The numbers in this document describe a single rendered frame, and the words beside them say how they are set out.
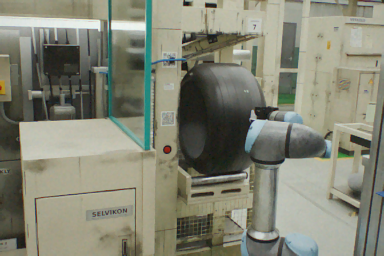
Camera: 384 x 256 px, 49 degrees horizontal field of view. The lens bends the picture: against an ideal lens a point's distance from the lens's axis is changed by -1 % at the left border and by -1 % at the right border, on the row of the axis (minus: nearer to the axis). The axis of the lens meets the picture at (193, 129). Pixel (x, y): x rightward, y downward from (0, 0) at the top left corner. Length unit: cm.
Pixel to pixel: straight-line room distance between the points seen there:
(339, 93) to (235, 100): 472
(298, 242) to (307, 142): 37
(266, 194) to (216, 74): 84
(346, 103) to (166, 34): 477
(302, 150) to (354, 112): 510
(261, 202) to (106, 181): 52
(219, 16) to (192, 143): 75
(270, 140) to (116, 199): 52
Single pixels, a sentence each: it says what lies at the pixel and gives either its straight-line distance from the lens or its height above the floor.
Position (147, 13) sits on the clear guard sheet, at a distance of 132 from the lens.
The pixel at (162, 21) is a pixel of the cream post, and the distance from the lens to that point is 208.
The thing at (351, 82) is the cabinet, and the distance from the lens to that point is 651.
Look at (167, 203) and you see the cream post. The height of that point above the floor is 77.
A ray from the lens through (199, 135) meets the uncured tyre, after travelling 258.
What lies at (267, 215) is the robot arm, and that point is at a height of 104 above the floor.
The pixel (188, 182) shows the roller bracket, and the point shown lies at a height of 92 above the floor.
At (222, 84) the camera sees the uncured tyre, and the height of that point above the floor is 140.
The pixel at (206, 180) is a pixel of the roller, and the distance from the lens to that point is 222.
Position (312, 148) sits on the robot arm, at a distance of 141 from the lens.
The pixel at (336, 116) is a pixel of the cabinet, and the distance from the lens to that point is 676.
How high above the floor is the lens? 163
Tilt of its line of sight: 12 degrees down
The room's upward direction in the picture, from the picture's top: 2 degrees clockwise
